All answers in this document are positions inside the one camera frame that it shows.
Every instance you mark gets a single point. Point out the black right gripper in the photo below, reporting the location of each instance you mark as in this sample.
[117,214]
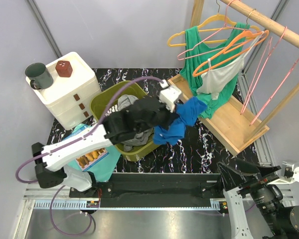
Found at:
[233,178]

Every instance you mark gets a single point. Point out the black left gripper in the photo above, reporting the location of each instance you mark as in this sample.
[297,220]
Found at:
[170,117]

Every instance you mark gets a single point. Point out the blue tank top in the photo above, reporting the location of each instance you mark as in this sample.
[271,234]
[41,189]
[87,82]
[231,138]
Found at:
[188,114]

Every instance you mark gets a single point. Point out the black white striped tank top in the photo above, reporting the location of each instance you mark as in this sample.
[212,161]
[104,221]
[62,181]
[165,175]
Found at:
[112,109]

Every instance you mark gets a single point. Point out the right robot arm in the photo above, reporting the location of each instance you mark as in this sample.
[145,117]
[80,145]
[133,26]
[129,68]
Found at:
[282,221]

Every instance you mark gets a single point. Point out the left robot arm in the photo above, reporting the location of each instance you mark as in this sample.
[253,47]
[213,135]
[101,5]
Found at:
[143,114]

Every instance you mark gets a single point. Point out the light grey tank top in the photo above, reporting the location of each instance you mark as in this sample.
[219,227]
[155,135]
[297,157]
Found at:
[215,80]

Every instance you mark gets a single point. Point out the green tank top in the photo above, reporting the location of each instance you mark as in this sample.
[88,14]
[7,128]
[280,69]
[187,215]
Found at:
[197,52]

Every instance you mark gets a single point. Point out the orange plastic hanger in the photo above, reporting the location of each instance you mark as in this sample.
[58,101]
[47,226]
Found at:
[232,46]

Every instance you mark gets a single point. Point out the wooden clothes rack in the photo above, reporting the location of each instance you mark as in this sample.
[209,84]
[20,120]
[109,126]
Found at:
[231,127]

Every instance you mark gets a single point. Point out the olive green plastic basket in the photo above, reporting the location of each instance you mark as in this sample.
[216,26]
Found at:
[99,103]

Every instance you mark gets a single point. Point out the white drawer unit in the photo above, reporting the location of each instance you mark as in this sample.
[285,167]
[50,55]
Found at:
[68,99]

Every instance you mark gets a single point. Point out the dark red cube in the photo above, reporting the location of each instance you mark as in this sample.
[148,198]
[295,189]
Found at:
[64,68]

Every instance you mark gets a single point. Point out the dark green mug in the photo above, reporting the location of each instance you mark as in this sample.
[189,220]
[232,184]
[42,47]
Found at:
[39,76]

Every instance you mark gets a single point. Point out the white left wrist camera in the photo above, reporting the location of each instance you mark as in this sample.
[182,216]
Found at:
[169,95]

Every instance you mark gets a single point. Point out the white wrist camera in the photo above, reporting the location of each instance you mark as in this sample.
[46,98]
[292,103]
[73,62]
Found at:
[289,173]
[169,95]

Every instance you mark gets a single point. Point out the white cable duct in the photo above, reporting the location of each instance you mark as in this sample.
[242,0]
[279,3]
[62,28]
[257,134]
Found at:
[108,204]

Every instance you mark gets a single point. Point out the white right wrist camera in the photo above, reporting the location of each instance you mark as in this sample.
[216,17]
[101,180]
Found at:
[289,173]

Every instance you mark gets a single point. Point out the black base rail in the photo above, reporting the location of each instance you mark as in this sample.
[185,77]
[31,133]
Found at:
[197,185]

